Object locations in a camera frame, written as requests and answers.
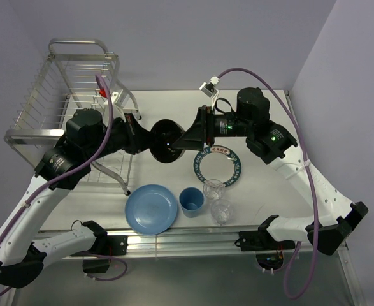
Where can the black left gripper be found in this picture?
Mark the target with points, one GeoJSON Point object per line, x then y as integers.
{"type": "Point", "coordinates": [138, 138]}

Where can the blue plastic plate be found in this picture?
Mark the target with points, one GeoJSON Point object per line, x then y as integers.
{"type": "Point", "coordinates": [151, 209]}

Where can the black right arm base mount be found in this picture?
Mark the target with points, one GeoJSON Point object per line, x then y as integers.
{"type": "Point", "coordinates": [261, 241]}

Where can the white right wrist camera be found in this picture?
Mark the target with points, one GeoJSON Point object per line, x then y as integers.
{"type": "Point", "coordinates": [210, 89]}

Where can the aluminium front rail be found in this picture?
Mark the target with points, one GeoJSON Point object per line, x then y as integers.
{"type": "Point", "coordinates": [186, 239]}

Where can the clear glass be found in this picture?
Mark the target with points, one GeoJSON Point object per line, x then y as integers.
{"type": "Point", "coordinates": [222, 212]}
{"type": "Point", "coordinates": [213, 189]}

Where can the white plate with dark rim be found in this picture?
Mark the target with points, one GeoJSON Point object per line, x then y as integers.
{"type": "Point", "coordinates": [219, 163]}

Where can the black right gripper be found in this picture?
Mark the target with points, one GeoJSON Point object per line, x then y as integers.
{"type": "Point", "coordinates": [202, 127]}

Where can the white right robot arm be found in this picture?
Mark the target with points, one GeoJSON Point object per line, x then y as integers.
{"type": "Point", "coordinates": [337, 217]}

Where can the steel two-tier dish rack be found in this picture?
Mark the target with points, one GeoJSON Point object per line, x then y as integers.
{"type": "Point", "coordinates": [77, 74]}

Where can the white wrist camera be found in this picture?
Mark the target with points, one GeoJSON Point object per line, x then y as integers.
{"type": "Point", "coordinates": [119, 100]}
{"type": "Point", "coordinates": [210, 89]}

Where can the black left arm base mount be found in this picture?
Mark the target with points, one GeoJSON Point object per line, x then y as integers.
{"type": "Point", "coordinates": [114, 245]}

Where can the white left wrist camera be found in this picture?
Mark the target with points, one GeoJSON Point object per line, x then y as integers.
{"type": "Point", "coordinates": [119, 100]}

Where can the blue plastic cup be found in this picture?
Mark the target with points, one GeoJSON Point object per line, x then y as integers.
{"type": "Point", "coordinates": [191, 200]}

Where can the black and tan bowl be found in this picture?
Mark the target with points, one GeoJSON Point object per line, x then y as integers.
{"type": "Point", "coordinates": [164, 134]}

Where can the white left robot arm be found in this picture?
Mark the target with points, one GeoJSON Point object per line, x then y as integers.
{"type": "Point", "coordinates": [46, 204]}

